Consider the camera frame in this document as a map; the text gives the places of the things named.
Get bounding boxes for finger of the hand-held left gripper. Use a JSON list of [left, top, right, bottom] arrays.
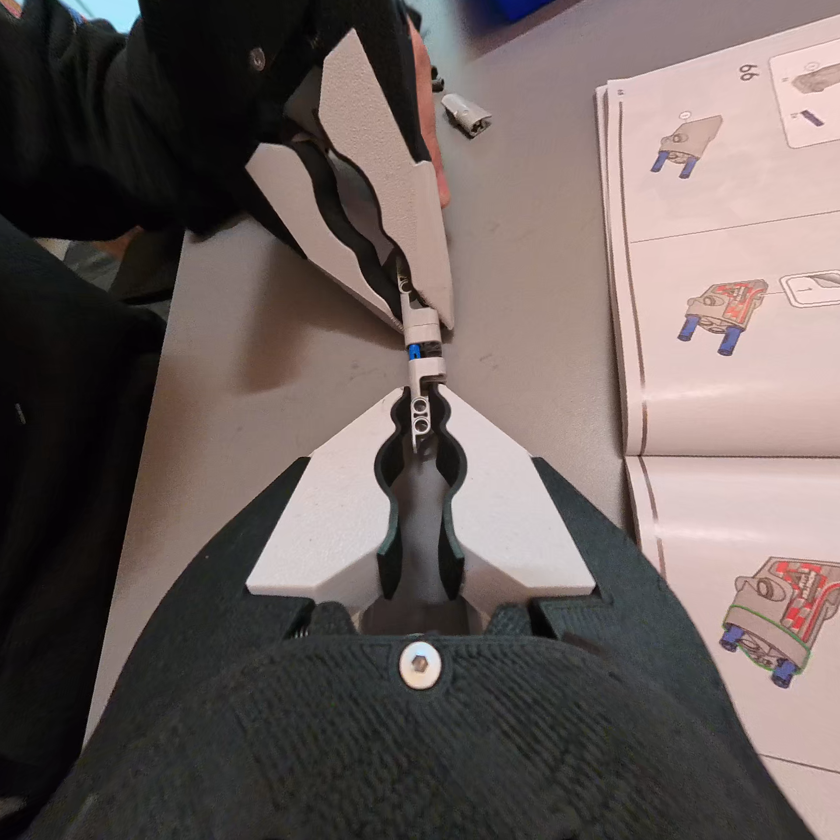
[[317, 28, 456, 330], [245, 143, 406, 334]]

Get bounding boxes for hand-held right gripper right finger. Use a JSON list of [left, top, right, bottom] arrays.
[[434, 392, 598, 619]]

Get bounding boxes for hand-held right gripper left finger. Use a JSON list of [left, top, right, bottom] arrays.
[[246, 386, 406, 619]]

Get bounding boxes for grey toy brick blue pins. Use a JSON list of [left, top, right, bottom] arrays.
[[395, 255, 442, 362]]

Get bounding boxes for grey angled toy brick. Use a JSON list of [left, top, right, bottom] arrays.
[[406, 356, 448, 458]]

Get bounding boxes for person's left forearm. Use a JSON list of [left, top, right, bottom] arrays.
[[0, 0, 198, 244]]

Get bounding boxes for person's left hand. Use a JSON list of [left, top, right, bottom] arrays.
[[406, 13, 454, 210]]

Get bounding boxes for small grey toy brick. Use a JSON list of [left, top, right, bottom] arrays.
[[441, 92, 494, 139]]

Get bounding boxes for blue box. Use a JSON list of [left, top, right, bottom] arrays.
[[458, 0, 581, 30]]

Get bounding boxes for open instruction booklet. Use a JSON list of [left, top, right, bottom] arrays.
[[594, 13, 840, 840]]

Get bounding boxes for person's black clothing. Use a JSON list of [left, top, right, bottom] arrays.
[[0, 217, 168, 828]]

